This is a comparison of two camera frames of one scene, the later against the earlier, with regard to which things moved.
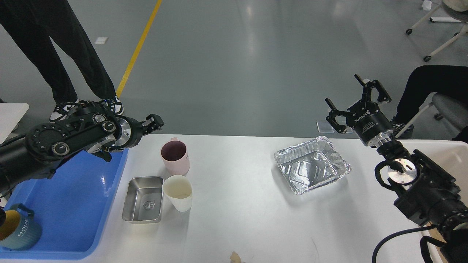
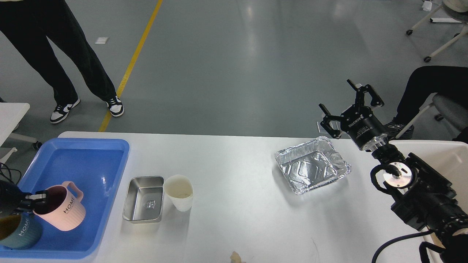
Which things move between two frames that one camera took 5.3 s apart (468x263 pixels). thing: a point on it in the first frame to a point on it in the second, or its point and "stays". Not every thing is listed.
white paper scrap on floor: x=101 y=40 stays
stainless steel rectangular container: x=143 y=201 stays
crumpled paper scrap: x=235 y=258 stays
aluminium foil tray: x=312 y=164 stays
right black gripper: x=366 y=118 to x=367 y=132
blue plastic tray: x=74 y=208 stays
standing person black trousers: x=33 y=23 stays
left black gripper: x=130 y=131 to x=15 y=195
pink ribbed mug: x=176 y=156 to x=63 y=209
